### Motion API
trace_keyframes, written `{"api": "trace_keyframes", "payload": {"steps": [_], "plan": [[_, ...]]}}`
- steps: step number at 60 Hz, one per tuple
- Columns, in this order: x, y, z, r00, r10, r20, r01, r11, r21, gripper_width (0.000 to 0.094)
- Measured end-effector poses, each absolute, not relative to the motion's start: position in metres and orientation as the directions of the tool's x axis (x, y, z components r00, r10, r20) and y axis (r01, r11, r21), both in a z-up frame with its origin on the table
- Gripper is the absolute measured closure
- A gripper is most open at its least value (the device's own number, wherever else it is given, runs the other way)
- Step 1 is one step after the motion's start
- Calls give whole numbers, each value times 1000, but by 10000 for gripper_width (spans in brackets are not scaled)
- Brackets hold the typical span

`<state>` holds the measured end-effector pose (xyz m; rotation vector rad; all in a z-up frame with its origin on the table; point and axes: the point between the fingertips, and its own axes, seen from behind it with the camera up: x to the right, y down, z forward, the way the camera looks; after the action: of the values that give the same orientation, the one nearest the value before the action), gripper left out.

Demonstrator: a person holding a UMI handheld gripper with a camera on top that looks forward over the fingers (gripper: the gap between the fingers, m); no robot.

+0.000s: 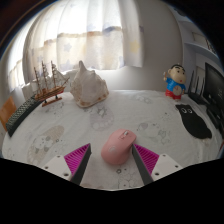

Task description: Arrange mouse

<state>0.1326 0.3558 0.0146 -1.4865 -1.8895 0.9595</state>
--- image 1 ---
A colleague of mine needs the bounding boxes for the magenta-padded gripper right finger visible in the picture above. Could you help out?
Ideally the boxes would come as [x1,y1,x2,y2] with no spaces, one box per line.
[131,143,183,186]

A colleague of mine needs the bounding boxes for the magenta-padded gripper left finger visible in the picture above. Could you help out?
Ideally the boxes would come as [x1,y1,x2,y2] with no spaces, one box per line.
[42,143,92,186]

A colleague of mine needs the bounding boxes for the pink computer mouse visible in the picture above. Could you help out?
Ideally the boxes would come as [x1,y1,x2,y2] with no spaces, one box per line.
[100,128,138,166]

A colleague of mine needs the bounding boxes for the black cat-shaped mouse pad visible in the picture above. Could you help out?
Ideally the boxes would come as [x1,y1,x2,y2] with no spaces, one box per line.
[175,103,213,140]

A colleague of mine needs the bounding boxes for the white patterned tablecloth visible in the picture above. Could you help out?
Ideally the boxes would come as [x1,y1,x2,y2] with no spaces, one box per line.
[1,89,224,191]

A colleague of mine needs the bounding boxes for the dark computer keyboard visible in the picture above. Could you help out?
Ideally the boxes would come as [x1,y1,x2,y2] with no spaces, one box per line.
[5,95,43,138]

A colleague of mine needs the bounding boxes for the wooden model sailing ship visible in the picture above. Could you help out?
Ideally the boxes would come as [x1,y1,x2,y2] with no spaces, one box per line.
[33,60,70,108]

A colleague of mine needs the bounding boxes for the large white conch shell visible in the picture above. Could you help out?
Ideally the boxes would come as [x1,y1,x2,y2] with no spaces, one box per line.
[69,60,110,108]

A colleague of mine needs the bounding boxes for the cartoon boy figurine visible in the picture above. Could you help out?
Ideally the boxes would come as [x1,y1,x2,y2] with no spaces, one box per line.
[162,63,187,101]

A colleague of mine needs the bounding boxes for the black computer monitor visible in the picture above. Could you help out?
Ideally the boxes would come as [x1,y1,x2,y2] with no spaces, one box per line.
[202,62,224,131]

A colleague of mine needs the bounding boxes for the white star-print curtain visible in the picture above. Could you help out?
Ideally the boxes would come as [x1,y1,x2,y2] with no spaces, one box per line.
[6,0,145,93]

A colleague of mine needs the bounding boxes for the black wireless router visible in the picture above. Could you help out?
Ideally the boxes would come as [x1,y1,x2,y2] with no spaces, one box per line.
[187,70,208,105]

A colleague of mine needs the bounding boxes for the white wall shelf unit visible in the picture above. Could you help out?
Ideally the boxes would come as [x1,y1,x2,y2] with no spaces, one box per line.
[176,13,224,68]

